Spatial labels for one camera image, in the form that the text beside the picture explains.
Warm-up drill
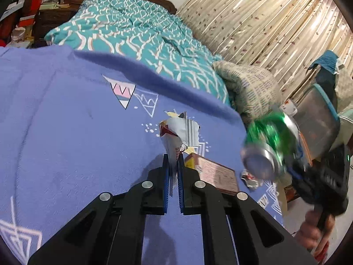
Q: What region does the grey patterned pillow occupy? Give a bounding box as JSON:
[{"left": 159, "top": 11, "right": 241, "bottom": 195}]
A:
[{"left": 212, "top": 60, "right": 282, "bottom": 123}]

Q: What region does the red white wrapper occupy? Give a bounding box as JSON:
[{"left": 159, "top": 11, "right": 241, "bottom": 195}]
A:
[{"left": 158, "top": 112, "right": 202, "bottom": 199}]

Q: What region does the green drink can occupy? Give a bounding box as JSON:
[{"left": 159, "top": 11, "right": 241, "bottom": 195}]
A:
[{"left": 240, "top": 112, "right": 301, "bottom": 181}]

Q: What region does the small crumpled wrapper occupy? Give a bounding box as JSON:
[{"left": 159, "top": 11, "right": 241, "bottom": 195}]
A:
[{"left": 240, "top": 170, "right": 264, "bottom": 191}]

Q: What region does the teal patterned bedspread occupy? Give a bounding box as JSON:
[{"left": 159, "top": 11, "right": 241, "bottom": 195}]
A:
[{"left": 44, "top": 0, "right": 231, "bottom": 107}]

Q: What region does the purple printed blanket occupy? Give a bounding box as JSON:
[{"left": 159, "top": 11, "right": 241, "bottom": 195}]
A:
[{"left": 0, "top": 45, "right": 285, "bottom": 265}]

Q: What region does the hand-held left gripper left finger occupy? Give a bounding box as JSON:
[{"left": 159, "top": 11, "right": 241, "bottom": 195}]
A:
[{"left": 28, "top": 154, "right": 169, "bottom": 265}]

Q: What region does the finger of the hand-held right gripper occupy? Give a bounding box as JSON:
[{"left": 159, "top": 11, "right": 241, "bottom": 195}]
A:
[{"left": 285, "top": 160, "right": 307, "bottom": 186}]

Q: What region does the clear box with teal lid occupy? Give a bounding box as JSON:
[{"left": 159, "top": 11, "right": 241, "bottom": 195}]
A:
[{"left": 295, "top": 83, "right": 342, "bottom": 161}]

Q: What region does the yellow cardboard box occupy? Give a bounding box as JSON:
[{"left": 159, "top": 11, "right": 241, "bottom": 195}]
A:
[{"left": 184, "top": 153, "right": 239, "bottom": 195}]

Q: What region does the white plastic bag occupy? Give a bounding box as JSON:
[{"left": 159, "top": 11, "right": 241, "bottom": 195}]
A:
[{"left": 10, "top": 25, "right": 32, "bottom": 47}]

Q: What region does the person's right hand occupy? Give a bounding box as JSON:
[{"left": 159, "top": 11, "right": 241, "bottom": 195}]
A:
[{"left": 295, "top": 209, "right": 336, "bottom": 251}]

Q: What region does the person's right forearm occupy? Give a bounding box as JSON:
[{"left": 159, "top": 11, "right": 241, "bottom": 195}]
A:
[{"left": 313, "top": 239, "right": 331, "bottom": 258}]

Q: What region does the beige floral curtain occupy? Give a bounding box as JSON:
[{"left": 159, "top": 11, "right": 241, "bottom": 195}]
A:
[{"left": 176, "top": 0, "right": 353, "bottom": 104}]

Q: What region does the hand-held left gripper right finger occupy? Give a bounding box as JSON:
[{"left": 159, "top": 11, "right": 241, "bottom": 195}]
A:
[{"left": 178, "top": 154, "right": 317, "bottom": 265}]

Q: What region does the red yellow decoration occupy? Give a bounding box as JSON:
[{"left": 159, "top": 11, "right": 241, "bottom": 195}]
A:
[{"left": 17, "top": 0, "right": 52, "bottom": 31}]

